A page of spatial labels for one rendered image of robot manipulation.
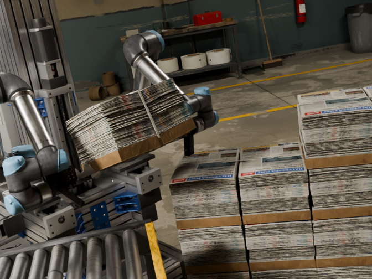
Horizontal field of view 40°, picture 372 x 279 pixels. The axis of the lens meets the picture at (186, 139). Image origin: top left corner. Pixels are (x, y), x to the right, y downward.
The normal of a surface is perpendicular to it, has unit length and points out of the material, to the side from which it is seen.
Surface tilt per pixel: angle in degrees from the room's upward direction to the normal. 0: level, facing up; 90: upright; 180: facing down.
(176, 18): 90
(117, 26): 90
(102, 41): 90
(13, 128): 90
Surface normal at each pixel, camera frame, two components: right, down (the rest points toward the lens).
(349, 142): -0.14, 0.32
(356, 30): -0.68, 0.43
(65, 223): 0.66, 0.13
